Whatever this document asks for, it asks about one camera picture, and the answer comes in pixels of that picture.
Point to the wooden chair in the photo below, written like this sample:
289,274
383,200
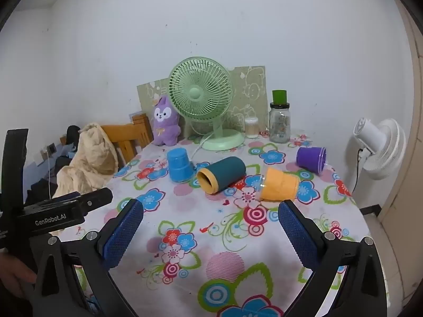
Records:
124,138
143,130

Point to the teal cup with yellow rim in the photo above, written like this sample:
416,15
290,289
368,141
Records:
228,171

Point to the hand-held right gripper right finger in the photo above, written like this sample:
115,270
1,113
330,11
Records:
297,236

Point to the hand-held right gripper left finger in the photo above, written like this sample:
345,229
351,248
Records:
121,236

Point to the person's left hand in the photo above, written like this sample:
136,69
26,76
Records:
15,272

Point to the clear cotton swab container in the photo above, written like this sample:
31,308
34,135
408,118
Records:
251,128

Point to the green patterned board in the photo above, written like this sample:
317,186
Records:
251,86

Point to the purple plush toy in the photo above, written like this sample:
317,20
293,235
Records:
164,122

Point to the dark cloth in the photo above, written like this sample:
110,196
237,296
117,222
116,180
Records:
72,133

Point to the purple cup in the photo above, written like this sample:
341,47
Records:
309,158

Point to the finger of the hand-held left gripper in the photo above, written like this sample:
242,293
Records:
97,199

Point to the white standing fan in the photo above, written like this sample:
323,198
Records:
385,148

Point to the glass jar with green cap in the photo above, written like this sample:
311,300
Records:
279,125

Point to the floral tablecloth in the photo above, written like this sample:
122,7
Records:
205,234

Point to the green desk fan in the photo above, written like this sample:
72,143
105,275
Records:
195,92

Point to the beige blanket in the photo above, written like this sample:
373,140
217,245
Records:
89,158

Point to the orange cup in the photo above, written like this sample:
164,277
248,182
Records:
281,185

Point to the blue cup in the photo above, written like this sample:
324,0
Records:
180,168

